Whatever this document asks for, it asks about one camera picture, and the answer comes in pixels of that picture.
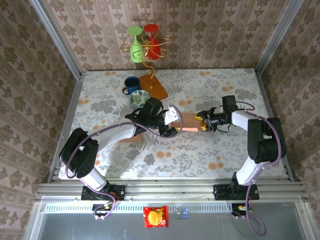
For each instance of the grey metal panel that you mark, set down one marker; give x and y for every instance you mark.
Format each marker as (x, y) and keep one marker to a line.
(212, 230)

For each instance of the red snack packet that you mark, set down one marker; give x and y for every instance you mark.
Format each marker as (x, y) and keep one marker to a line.
(155, 217)

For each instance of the green wine glass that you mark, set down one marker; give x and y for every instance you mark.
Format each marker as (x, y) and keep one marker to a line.
(136, 53)

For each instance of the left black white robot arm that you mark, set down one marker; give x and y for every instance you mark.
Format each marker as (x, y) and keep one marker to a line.
(77, 152)

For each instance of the small grey card case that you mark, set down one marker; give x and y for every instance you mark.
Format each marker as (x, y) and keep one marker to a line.
(178, 213)

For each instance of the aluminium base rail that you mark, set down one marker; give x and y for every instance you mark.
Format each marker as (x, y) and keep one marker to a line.
(170, 190)

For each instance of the dark blue mug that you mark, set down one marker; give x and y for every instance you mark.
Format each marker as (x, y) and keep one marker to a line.
(132, 83)

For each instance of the pink paper box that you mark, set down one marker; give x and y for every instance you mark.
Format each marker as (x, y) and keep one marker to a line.
(135, 138)
(190, 122)

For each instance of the black connector bracket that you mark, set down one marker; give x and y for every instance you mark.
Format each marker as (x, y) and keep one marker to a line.
(100, 207)
(237, 209)

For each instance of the green leaf pattern bowl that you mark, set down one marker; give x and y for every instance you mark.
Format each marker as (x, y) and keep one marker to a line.
(138, 97)

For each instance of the aluminium side rail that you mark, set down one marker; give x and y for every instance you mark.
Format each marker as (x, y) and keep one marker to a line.
(265, 100)
(72, 100)

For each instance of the small blue card case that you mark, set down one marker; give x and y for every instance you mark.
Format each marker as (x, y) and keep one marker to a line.
(185, 213)

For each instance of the red wine glass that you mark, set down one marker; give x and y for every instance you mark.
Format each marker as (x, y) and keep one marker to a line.
(155, 51)

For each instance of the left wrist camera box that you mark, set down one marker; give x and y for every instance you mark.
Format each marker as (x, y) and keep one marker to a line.
(173, 114)

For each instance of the aluminium frame post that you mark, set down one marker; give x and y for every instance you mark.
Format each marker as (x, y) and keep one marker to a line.
(277, 37)
(56, 37)

